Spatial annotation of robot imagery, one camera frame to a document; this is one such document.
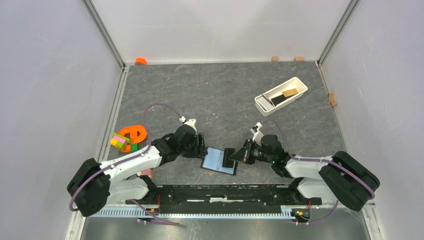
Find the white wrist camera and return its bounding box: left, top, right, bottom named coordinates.
left=179, top=116, right=197, bottom=133
left=250, top=122, right=264, bottom=145

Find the pink playing card box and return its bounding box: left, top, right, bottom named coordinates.
left=137, top=168, right=153, bottom=178

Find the black card in tray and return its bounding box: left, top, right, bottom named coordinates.
left=271, top=94, right=287, bottom=106

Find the wooden curved block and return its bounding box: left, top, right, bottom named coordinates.
left=328, top=92, right=338, bottom=108

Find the tan card in tray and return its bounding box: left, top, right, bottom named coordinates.
left=282, top=88, right=299, bottom=99

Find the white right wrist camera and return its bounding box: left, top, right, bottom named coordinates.
left=250, top=122, right=264, bottom=145

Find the white card tray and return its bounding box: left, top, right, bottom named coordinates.
left=254, top=77, right=308, bottom=117

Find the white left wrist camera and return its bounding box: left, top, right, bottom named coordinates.
left=179, top=116, right=197, bottom=133

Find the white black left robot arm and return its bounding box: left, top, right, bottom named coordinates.
left=66, top=124, right=207, bottom=217

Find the white slotted cable duct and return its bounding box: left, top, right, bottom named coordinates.
left=91, top=206, right=295, bottom=220

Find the orange round cap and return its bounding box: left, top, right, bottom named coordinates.
left=134, top=57, right=147, bottom=66

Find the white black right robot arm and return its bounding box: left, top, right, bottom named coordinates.
left=229, top=134, right=381, bottom=212

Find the colourful toy brick stack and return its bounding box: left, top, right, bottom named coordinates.
left=109, top=132, right=139, bottom=153

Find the black card holder wallet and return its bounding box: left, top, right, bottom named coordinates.
left=201, top=147, right=238, bottom=176

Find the grey card in tray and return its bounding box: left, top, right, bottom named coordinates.
left=256, top=94, right=275, bottom=112

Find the orange toy ring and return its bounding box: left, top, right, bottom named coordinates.
left=117, top=124, right=149, bottom=153

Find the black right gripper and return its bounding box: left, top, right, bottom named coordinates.
left=229, top=139, right=274, bottom=166

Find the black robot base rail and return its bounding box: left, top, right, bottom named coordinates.
left=137, top=184, right=322, bottom=214

